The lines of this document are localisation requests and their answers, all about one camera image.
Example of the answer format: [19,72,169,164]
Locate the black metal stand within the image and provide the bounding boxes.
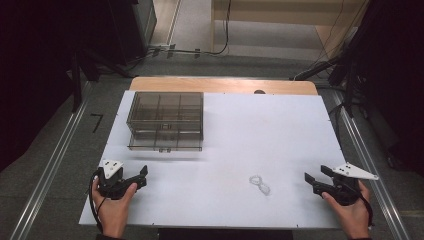
[68,46,133,114]
[289,0,388,118]

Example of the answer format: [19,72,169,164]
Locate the light wooden shelf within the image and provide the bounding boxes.
[210,0,370,58]

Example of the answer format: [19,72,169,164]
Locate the black cabinet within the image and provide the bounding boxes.
[107,0,158,66]

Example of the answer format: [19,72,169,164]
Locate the person's left hand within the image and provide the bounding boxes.
[91,177,139,238]

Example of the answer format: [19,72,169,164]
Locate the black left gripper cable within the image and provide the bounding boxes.
[88,169,108,233]

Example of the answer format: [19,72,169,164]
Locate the clear bead bracelet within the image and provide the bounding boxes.
[248,174,272,197]

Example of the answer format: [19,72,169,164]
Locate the person's right hand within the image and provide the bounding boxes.
[321,180,372,239]

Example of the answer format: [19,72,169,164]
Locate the smoky transparent drawer box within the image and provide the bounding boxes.
[126,91,205,153]

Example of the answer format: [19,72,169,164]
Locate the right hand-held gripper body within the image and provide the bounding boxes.
[320,162,380,207]

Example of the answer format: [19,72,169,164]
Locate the aluminium floor rail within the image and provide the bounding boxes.
[332,91,412,240]
[9,81,93,240]

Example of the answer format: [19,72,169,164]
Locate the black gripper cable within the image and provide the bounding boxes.
[88,169,108,233]
[358,195,375,229]

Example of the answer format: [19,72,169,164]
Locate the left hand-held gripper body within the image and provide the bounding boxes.
[95,159,136,201]

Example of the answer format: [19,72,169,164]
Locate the black angled floor tape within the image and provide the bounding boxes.
[90,112,105,134]

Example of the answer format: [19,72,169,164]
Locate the black floor cable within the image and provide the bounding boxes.
[128,0,233,72]

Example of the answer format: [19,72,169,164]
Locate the white board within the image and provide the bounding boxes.
[78,90,348,231]

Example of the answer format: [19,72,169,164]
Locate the wooden table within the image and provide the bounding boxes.
[128,76,319,96]

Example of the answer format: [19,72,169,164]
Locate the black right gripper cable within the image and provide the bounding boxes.
[358,195,375,229]

